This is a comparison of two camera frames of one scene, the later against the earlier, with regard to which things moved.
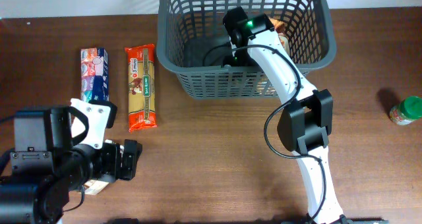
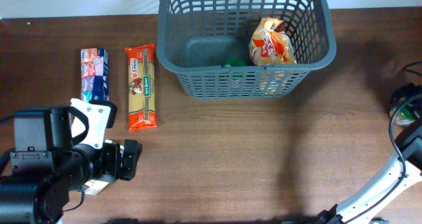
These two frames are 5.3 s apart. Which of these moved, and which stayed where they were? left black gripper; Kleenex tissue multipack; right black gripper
Moved: right black gripper
Stayed: Kleenex tissue multipack; left black gripper
